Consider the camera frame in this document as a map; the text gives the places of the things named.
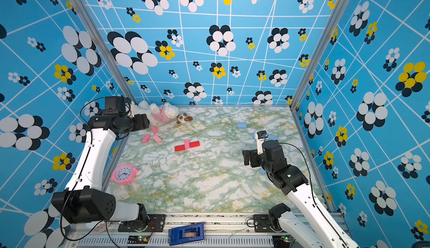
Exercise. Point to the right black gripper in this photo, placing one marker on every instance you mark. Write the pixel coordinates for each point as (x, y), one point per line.
(253, 153)

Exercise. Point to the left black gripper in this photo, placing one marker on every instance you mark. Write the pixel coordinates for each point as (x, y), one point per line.
(143, 121)

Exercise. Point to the pink block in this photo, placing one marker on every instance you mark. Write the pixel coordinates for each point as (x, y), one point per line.
(157, 138)
(187, 144)
(146, 138)
(154, 130)

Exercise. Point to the red block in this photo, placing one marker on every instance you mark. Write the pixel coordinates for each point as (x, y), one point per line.
(194, 144)
(179, 148)

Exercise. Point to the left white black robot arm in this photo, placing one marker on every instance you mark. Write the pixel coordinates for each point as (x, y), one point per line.
(83, 200)

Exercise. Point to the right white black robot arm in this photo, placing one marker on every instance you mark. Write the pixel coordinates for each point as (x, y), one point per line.
(324, 231)

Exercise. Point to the white pink plush toy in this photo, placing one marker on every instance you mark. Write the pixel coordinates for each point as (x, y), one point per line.
(156, 114)

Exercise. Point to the small brown white plush dog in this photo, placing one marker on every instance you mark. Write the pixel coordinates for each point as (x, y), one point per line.
(184, 118)

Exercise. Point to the pink alarm clock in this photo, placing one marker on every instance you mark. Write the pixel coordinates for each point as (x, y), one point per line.
(124, 174)

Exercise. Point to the right circuit board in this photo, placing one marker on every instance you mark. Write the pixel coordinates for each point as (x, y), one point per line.
(283, 239)

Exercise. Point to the circuit board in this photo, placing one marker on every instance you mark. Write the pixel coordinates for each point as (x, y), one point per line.
(137, 239)
(283, 239)

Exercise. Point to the blue box device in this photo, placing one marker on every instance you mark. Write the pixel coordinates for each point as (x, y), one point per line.
(186, 234)

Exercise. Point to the left circuit board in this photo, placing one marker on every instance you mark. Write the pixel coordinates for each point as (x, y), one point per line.
(137, 239)

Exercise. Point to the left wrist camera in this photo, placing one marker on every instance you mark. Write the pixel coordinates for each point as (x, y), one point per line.
(117, 105)

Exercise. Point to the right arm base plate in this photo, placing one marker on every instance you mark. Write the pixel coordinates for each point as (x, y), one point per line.
(263, 223)

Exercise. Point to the aluminium front rail frame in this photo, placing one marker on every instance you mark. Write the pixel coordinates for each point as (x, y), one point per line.
(220, 231)

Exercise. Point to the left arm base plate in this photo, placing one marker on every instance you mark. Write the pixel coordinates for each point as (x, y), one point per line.
(153, 223)

